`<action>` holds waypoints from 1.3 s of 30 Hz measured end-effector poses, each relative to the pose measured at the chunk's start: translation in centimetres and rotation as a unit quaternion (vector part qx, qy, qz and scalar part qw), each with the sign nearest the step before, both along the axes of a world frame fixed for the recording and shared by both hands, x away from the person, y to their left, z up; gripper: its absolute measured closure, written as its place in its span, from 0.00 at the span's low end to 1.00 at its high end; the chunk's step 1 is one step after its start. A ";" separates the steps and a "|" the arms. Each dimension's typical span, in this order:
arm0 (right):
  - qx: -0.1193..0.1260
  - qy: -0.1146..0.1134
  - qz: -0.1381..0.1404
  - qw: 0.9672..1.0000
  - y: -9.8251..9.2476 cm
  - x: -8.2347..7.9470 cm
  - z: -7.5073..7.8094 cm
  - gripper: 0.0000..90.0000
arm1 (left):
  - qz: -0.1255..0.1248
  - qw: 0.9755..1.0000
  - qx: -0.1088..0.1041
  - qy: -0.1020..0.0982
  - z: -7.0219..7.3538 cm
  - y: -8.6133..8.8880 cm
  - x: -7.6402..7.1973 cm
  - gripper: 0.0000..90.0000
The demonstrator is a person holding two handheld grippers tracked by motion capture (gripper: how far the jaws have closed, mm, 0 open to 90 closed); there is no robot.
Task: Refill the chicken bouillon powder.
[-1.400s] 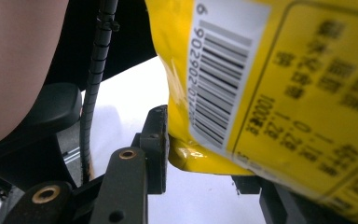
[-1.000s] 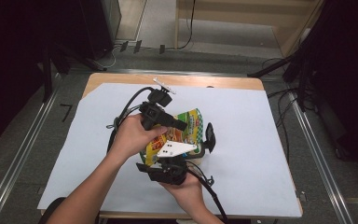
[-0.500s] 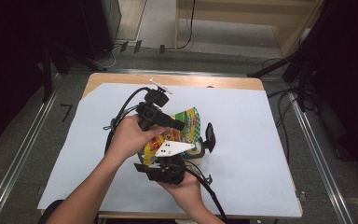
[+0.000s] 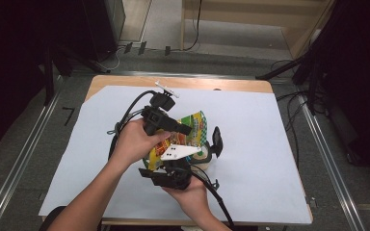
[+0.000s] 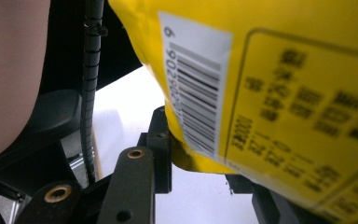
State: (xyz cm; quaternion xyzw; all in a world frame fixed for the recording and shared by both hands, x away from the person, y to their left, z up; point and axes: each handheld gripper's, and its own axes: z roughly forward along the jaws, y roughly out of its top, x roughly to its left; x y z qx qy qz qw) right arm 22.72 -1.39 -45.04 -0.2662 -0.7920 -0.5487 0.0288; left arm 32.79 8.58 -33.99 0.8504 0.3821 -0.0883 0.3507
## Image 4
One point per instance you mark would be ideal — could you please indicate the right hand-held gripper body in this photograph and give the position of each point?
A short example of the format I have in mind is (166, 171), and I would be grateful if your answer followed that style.
(173, 174)

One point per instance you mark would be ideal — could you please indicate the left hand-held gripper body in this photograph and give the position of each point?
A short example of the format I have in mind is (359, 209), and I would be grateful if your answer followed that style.
(155, 120)

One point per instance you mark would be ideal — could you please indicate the yellow green refill pouch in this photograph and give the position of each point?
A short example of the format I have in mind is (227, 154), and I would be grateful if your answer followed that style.
(194, 128)

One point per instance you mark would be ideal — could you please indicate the clear jar with black lid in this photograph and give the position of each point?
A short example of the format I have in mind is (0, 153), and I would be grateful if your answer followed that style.
(217, 141)

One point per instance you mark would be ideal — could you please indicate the person's right hand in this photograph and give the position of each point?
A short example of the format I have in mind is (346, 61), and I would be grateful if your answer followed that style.
(192, 195)

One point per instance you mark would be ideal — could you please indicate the person's left hand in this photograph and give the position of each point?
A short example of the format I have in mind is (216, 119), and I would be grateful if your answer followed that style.
(135, 144)

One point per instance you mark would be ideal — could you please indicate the wooden table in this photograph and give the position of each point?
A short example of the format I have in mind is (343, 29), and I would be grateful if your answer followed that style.
(205, 82)

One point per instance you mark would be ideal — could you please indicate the white table sheet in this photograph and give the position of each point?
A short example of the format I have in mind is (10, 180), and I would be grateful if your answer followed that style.
(253, 179)

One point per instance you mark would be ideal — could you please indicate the grey metal cabinet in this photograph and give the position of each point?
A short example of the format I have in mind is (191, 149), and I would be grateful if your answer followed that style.
(117, 19)

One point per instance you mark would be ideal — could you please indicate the black stand leg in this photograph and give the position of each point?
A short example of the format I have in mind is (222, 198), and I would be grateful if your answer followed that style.
(279, 68)

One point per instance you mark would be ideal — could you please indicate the light wooden shelf unit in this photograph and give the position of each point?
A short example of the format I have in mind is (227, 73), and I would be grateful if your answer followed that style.
(253, 12)

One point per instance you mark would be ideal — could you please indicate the dark curtain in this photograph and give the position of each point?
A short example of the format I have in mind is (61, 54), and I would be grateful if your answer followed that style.
(19, 64)
(359, 80)

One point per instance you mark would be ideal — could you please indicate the metal cross rail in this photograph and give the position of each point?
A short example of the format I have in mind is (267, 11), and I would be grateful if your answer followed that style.
(205, 74)

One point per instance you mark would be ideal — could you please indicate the long metal floor rail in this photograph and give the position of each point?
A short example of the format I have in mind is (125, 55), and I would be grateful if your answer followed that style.
(330, 166)
(19, 166)

